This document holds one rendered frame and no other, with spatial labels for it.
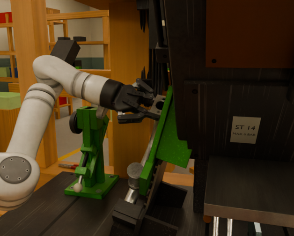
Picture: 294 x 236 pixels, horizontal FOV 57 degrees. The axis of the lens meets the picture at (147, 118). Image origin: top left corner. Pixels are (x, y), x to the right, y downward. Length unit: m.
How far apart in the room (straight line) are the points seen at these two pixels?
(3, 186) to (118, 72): 0.57
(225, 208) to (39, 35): 0.94
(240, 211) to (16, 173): 0.38
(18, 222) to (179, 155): 0.48
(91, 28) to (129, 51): 11.90
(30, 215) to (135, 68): 0.55
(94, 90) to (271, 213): 0.47
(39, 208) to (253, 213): 0.63
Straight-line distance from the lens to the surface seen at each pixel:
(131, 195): 0.69
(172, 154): 0.58
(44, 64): 0.75
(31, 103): 0.68
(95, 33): 12.70
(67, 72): 0.73
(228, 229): 0.55
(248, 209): 0.41
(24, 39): 1.15
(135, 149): 1.00
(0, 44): 9.41
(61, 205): 0.88
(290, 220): 0.42
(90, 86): 0.69
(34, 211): 0.87
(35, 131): 0.66
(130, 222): 0.66
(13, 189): 0.55
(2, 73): 7.16
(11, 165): 0.56
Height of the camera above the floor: 1.33
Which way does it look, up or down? 13 degrees down
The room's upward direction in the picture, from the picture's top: straight up
